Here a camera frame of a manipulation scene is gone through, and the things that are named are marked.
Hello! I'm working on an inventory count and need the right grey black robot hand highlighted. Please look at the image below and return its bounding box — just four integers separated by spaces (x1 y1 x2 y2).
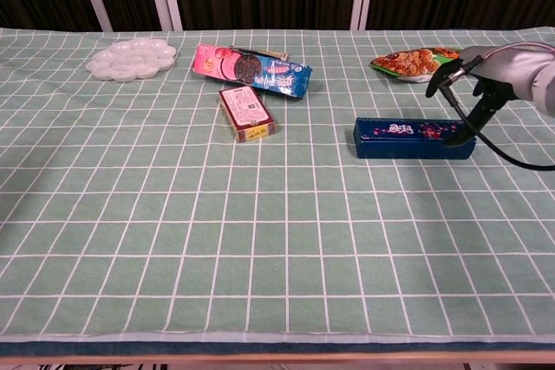
426 44 552 148

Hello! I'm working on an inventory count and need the dark blue glasses case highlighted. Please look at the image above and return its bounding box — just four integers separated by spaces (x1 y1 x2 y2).
351 116 477 159

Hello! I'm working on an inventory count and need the green orange snack bag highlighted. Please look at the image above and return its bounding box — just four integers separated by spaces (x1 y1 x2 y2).
369 46 465 84

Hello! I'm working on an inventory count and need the pink blue cookie box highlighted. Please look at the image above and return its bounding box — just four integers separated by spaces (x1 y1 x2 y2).
192 43 313 101

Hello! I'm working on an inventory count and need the small red yellow box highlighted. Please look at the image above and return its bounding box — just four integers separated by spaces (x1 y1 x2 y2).
218 86 278 144

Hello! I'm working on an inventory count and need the green white checked tablecloth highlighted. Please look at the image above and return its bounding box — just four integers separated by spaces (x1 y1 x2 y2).
0 27 555 344

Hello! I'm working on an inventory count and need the dark blue under cloth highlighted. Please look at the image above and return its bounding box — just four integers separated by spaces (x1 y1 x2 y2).
0 341 555 357

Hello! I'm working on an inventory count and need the white flower paint palette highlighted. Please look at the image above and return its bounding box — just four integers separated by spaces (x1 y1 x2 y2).
85 38 179 83

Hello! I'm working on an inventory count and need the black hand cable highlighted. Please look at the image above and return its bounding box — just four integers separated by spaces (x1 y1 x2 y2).
440 42 555 171

